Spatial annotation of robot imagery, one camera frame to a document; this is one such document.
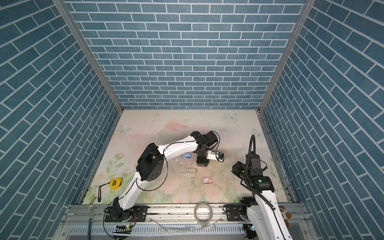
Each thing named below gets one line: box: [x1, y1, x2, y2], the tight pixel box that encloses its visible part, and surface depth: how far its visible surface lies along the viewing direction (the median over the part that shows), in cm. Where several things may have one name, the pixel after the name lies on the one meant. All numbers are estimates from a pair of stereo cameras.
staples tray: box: [186, 168, 198, 174], surface depth 90 cm
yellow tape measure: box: [109, 177, 123, 189], surface depth 84 cm
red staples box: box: [202, 176, 213, 184], surface depth 86 cm
